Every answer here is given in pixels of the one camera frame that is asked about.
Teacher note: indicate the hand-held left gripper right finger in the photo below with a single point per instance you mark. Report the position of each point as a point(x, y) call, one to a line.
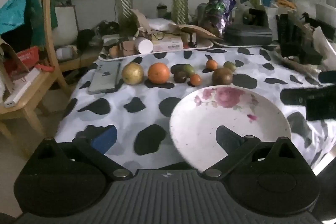
point(226, 136)

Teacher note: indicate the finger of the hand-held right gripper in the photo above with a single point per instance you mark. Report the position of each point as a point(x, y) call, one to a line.
point(328, 77)
point(296, 96)

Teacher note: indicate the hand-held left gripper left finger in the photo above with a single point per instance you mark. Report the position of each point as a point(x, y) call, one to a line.
point(106, 138)

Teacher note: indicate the white floral plate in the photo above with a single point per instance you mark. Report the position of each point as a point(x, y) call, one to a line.
point(199, 129)

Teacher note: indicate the large brown round fruit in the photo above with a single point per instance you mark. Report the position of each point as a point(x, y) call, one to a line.
point(222, 76)

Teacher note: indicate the small tangerine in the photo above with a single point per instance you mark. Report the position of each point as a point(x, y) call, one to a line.
point(195, 80)
point(211, 64)

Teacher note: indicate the yellow pear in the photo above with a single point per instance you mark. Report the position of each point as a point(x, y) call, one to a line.
point(132, 73)

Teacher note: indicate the green round fruit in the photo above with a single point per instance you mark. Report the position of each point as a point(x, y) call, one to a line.
point(230, 66)

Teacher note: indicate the dark purple passion fruit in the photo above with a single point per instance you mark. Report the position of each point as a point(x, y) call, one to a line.
point(180, 77)

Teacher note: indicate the green oval fruit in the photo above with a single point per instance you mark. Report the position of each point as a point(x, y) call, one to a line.
point(189, 69)

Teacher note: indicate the large orange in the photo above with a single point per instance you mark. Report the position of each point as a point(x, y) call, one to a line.
point(158, 72)

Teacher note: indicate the cow print tablecloth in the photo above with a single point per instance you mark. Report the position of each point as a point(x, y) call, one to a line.
point(126, 119)

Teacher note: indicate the black desk organizer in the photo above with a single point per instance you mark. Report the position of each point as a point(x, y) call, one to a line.
point(294, 37)

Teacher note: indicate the grey flat box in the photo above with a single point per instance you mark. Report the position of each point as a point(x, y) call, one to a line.
point(103, 78)

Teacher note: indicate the white plastic container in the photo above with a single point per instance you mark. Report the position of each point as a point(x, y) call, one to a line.
point(325, 10)

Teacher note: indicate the black zip case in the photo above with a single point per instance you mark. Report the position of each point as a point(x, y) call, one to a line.
point(248, 34)

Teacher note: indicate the yellow fruit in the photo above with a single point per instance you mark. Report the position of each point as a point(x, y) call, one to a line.
point(114, 51)

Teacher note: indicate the wooden chair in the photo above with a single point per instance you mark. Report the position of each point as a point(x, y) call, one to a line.
point(31, 87)

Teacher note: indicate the small brown cardboard box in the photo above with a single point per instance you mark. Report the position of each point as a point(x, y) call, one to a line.
point(127, 47)

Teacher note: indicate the long white box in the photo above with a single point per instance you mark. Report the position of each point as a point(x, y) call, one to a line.
point(22, 88)

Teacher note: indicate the white cylinder container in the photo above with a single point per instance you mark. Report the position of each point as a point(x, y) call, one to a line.
point(144, 45)

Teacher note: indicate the black round object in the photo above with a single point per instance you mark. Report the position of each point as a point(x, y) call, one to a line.
point(85, 39)

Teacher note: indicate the white barcode box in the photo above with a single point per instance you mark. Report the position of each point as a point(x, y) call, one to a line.
point(168, 43)

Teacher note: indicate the brown cardboard sheet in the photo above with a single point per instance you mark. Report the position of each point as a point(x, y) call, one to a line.
point(194, 29)

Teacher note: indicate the red packet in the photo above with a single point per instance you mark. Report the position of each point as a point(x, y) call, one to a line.
point(25, 57)

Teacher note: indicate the purple foil bag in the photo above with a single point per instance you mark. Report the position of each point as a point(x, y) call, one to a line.
point(219, 11)

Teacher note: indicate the white bucket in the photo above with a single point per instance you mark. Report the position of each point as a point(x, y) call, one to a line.
point(65, 27)

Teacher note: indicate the brown paper bag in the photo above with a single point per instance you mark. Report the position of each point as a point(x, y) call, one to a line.
point(143, 20)

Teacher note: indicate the teal plastic bag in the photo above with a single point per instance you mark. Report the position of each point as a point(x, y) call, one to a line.
point(18, 11)

